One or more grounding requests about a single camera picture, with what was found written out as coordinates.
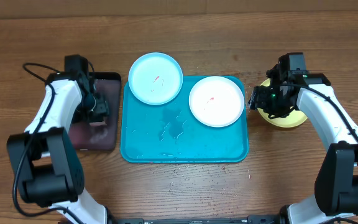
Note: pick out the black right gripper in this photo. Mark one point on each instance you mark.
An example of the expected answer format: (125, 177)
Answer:
(258, 100)

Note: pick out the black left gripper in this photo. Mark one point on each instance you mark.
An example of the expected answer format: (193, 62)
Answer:
(102, 111)

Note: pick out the pink cleaning sponge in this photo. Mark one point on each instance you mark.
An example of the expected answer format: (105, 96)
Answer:
(98, 123)

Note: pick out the yellow green plate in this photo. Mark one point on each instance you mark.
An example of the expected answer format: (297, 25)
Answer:
(294, 119)

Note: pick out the light blue plate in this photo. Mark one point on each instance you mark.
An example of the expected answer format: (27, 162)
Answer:
(155, 78)

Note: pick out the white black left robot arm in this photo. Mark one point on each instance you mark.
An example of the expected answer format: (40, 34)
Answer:
(48, 175)

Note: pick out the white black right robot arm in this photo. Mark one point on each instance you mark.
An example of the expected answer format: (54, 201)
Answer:
(293, 88)

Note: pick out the black water tray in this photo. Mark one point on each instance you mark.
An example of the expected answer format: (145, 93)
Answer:
(102, 138)

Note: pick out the teal serving tray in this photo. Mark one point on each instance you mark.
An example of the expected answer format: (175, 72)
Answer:
(169, 133)

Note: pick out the white plate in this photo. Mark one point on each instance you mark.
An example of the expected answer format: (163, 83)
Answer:
(216, 101)

